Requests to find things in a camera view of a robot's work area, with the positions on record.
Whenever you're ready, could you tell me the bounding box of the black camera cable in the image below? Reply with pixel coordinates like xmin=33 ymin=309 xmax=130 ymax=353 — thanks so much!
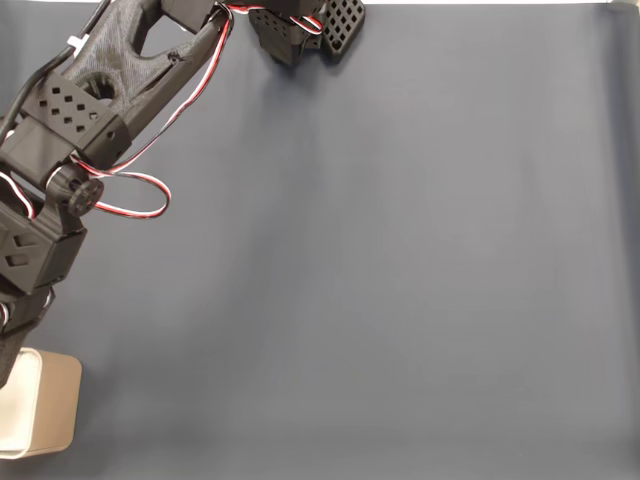
xmin=0 ymin=0 xmax=112 ymax=142

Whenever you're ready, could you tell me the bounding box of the red white black servo cable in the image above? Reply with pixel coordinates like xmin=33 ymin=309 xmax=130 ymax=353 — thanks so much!
xmin=69 ymin=3 xmax=324 ymax=222

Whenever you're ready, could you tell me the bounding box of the short red white servo cable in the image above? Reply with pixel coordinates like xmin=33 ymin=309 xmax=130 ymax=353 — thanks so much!
xmin=0 ymin=171 xmax=37 ymax=220

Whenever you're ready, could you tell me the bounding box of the beige box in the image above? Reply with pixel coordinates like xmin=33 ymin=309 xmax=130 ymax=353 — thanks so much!
xmin=0 ymin=348 xmax=83 ymax=459

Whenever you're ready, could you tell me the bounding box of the dark blue table mat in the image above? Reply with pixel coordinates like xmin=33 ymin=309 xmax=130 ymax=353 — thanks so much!
xmin=0 ymin=3 xmax=640 ymax=480

